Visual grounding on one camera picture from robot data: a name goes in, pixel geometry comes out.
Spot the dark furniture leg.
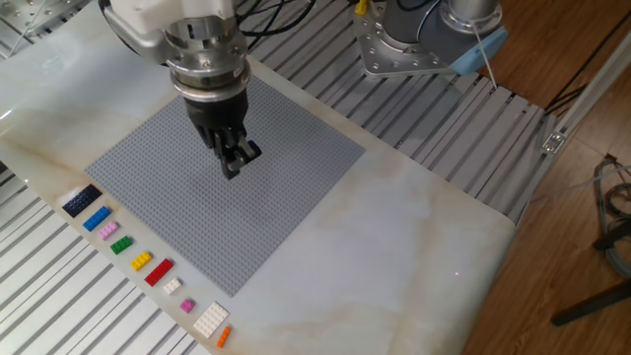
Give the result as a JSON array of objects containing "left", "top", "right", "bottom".
[{"left": 550, "top": 279, "right": 631, "bottom": 327}]

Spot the green Lego brick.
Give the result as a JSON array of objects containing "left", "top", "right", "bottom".
[{"left": 109, "top": 235, "right": 134, "bottom": 255}]

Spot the light pink Lego brick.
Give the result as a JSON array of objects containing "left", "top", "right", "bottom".
[{"left": 97, "top": 220, "right": 120, "bottom": 242}]

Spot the blue Lego brick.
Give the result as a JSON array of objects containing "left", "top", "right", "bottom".
[{"left": 82, "top": 205, "right": 112, "bottom": 233}]

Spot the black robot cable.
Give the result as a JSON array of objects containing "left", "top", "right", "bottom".
[{"left": 235, "top": 0, "right": 317, "bottom": 39}]

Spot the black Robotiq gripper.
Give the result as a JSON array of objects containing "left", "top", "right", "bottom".
[{"left": 183, "top": 90, "right": 263, "bottom": 181}]

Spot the grey Lego baseplate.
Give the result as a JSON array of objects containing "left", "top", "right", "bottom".
[{"left": 84, "top": 73, "right": 367, "bottom": 298}]

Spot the white zip tie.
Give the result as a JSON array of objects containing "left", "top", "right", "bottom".
[{"left": 471, "top": 22, "right": 500, "bottom": 91}]

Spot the black floor cable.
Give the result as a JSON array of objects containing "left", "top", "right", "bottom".
[{"left": 543, "top": 9, "right": 631, "bottom": 115}]

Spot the dark navy Lego plate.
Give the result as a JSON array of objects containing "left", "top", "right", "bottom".
[{"left": 61, "top": 183, "right": 104, "bottom": 219}]

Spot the yellow Lego brick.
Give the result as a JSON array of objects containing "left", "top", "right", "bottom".
[{"left": 129, "top": 250, "right": 153, "bottom": 272}]

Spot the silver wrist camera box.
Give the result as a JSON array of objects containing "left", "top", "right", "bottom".
[{"left": 101, "top": 4, "right": 174, "bottom": 66}]

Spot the red Lego brick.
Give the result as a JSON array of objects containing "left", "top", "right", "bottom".
[{"left": 143, "top": 257, "right": 175, "bottom": 288}]

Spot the large white Lego plate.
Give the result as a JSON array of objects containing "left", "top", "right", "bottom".
[{"left": 191, "top": 301, "right": 231, "bottom": 339}]

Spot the perforated aluminium plate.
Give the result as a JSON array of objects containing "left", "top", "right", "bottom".
[{"left": 0, "top": 0, "right": 91, "bottom": 38}]

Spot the grey floor cable bundle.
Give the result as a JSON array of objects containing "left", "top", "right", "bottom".
[{"left": 593, "top": 154, "right": 631, "bottom": 278}]

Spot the aluminium frame beam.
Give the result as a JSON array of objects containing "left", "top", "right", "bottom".
[{"left": 540, "top": 29, "right": 631, "bottom": 157}]

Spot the white marble slab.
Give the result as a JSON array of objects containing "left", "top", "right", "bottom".
[{"left": 0, "top": 0, "right": 518, "bottom": 355}]

